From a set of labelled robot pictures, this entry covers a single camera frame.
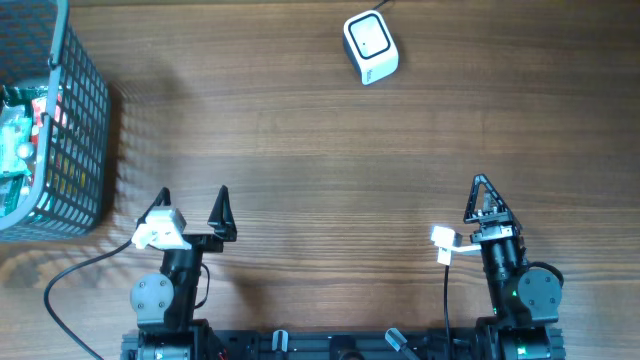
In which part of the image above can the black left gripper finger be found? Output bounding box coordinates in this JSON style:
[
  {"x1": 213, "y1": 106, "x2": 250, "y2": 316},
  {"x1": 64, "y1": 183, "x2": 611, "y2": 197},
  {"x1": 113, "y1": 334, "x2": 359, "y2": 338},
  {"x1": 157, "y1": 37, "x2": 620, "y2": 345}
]
[
  {"x1": 137, "y1": 187, "x2": 171, "y2": 224},
  {"x1": 207, "y1": 185, "x2": 237, "y2": 242}
]

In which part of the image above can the light green wipes pack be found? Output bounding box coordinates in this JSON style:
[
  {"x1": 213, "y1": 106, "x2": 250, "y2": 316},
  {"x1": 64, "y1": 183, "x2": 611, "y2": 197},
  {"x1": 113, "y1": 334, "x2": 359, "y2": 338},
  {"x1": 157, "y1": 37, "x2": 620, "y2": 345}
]
[{"x1": 1, "y1": 104, "x2": 33, "y2": 178}]

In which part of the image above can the green gloves package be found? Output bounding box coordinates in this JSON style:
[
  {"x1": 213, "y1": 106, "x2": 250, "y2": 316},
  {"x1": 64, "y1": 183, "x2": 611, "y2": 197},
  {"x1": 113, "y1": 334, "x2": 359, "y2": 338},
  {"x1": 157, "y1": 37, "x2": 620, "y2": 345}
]
[{"x1": 1, "y1": 85, "x2": 48, "y2": 217}]

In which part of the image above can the yellow liquid glass bottle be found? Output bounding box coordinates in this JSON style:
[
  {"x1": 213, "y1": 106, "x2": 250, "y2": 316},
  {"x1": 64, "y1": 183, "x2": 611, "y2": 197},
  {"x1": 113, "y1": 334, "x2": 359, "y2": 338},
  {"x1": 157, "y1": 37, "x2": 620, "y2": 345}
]
[{"x1": 16, "y1": 142, "x2": 37, "y2": 162}]

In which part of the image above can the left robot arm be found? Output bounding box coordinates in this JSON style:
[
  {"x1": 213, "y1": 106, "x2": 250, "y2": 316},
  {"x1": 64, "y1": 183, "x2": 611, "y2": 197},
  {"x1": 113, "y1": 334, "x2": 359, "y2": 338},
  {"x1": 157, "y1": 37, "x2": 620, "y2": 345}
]
[{"x1": 120, "y1": 186, "x2": 237, "y2": 360}]

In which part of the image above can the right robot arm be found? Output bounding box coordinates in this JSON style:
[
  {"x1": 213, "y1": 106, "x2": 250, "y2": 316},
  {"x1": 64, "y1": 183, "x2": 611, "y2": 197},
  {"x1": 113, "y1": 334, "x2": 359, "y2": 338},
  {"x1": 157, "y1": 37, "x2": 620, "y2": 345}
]
[{"x1": 463, "y1": 174, "x2": 567, "y2": 360}]

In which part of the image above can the white barcode scanner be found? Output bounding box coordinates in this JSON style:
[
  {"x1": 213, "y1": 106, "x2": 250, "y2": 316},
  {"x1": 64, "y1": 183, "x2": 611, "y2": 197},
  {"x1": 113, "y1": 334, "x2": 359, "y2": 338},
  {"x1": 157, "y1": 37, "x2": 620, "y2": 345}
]
[{"x1": 342, "y1": 10, "x2": 399, "y2": 86}]

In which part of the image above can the grey plastic mesh basket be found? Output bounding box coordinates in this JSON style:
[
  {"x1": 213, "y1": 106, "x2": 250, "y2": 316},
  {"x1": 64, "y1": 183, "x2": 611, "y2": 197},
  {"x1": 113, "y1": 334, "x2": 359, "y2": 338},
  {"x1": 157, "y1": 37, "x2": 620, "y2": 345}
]
[{"x1": 1, "y1": 0, "x2": 110, "y2": 243}]

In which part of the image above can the black right camera cable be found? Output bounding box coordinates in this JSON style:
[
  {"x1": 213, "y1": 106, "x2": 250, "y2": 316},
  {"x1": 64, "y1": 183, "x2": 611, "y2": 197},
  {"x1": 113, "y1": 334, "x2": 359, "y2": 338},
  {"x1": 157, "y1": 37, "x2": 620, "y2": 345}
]
[{"x1": 442, "y1": 264, "x2": 454, "y2": 360}]

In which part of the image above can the black camera cable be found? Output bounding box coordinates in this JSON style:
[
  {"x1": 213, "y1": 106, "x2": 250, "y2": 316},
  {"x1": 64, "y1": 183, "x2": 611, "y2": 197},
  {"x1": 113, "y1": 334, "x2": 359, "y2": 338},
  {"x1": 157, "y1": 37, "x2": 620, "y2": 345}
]
[
  {"x1": 442, "y1": 264, "x2": 454, "y2": 360},
  {"x1": 43, "y1": 239, "x2": 134, "y2": 360}
]

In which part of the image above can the black left camera cable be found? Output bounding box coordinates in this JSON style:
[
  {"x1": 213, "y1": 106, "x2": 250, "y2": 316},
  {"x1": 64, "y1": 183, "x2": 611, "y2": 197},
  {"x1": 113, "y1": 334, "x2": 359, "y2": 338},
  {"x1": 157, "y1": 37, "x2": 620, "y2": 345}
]
[{"x1": 43, "y1": 239, "x2": 134, "y2": 360}]

